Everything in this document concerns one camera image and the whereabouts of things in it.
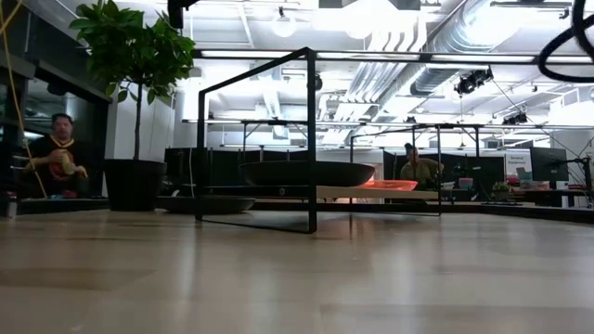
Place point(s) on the dark grey round plate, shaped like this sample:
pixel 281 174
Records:
pixel 227 204
pixel 343 174

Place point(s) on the translucent orange plate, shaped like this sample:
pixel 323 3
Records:
pixel 394 185

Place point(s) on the white globe pendant lamp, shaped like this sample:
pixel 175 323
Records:
pixel 284 25

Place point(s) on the green potted plant black pot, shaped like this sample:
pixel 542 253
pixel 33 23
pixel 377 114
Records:
pixel 134 185

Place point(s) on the person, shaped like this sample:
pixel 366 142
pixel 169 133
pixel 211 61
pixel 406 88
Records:
pixel 420 171
pixel 55 158

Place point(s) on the black crossbar with light strips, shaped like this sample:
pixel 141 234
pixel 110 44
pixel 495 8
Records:
pixel 424 57

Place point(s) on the white bottle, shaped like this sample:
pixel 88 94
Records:
pixel 10 206

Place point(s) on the black ceiling spotlight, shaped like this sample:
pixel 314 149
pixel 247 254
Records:
pixel 515 118
pixel 473 81

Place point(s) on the pink container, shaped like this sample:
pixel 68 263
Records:
pixel 465 183

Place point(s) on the small potted plant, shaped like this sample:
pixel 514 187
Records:
pixel 501 188

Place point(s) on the white printed sign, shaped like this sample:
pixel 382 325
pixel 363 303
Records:
pixel 517 162

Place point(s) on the black computer monitor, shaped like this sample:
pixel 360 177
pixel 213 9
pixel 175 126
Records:
pixel 549 164

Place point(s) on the silver ventilation duct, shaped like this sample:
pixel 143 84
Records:
pixel 445 74

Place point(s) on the wooden shelf black metal frame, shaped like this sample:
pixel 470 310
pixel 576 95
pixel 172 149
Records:
pixel 394 194

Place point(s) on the black aluminium table frame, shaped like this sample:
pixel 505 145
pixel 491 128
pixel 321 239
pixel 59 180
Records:
pixel 510 209

